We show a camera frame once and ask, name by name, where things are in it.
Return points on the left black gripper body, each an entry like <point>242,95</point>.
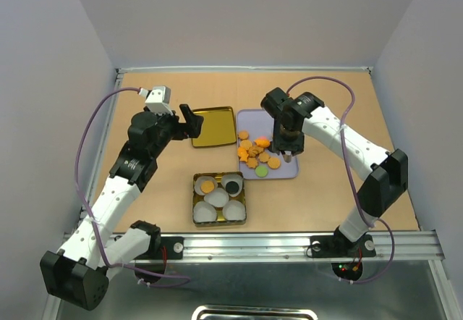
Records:
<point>171,128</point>

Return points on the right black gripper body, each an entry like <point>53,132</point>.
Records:
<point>289,140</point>

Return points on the green sandwich cookie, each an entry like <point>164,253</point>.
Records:
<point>261,171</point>

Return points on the black sandwich cookie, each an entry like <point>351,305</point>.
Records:
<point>232,187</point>

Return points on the round dotted biscuit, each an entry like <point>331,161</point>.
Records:
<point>274,163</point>
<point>207,186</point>

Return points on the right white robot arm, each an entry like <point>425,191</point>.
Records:
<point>384,173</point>

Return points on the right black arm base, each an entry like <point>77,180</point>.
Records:
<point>346,257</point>

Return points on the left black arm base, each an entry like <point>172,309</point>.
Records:
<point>165,249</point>

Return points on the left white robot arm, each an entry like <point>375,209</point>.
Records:
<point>80,271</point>

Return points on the tan maple leaf cookie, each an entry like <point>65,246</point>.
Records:
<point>264,157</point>

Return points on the gold tin lid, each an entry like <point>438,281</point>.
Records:
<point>218,128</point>

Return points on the orange fish cookie centre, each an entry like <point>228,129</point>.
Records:
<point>262,142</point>

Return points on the orange fish cookie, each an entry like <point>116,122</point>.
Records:
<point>242,154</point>
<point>262,142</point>

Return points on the orange swirl meringue cookie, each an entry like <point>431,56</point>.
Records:
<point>253,151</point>

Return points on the plain round tan cookie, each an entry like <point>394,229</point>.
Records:
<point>243,135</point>

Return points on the orange fish cookie left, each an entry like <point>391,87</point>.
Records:
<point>242,154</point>

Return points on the green christmas cookie tin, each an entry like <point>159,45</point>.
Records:
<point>220,221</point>

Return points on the steel tray front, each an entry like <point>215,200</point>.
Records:
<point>248,312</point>

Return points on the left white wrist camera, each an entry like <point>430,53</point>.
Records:
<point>158,100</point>

